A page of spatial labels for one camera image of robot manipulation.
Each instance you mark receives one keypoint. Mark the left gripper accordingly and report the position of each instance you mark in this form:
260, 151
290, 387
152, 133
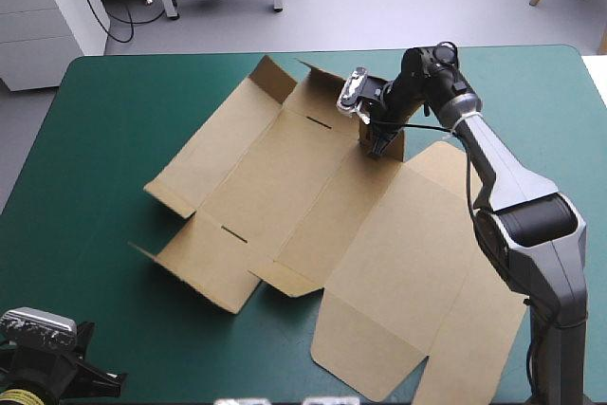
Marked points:
40, 367

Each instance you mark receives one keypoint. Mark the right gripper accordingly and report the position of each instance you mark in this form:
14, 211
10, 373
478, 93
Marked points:
377, 104

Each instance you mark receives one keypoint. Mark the brown cardboard box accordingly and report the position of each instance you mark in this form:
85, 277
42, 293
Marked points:
332, 215

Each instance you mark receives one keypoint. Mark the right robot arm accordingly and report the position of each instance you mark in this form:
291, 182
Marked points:
531, 215

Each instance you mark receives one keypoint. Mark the white side table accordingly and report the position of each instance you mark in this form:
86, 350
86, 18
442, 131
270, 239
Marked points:
596, 78

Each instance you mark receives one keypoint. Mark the white drawer cabinet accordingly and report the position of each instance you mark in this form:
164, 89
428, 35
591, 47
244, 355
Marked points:
42, 21

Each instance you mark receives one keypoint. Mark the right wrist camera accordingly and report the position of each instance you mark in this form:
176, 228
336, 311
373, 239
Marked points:
351, 91

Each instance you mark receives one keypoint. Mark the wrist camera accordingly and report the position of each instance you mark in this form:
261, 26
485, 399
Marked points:
38, 324
351, 91

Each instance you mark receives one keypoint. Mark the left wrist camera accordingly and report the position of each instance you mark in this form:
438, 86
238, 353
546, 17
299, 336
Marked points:
38, 324

